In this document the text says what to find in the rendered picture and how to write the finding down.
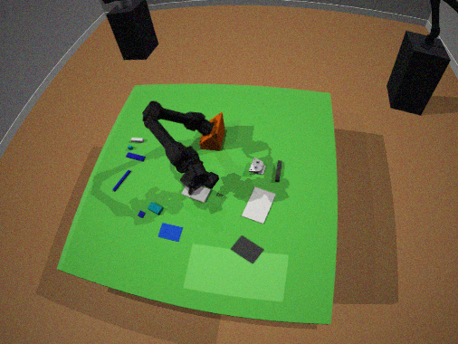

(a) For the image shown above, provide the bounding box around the teal rectangular block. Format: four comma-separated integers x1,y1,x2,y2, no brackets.
148,202,164,215

